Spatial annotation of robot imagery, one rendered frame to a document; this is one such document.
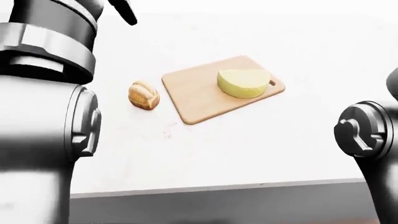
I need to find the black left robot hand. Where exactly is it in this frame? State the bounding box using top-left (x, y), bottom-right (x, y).
top-left (8, 0), bottom-right (138, 47)

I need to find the crusty brown bread roll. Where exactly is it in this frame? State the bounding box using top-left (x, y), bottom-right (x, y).
top-left (128, 80), bottom-right (161, 111)

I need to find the wooden cutting board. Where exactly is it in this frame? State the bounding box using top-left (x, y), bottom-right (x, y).
top-left (161, 55), bottom-right (286, 125)

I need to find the pale yellow cheese wheel piece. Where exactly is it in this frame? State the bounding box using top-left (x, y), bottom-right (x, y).
top-left (216, 68), bottom-right (271, 99)

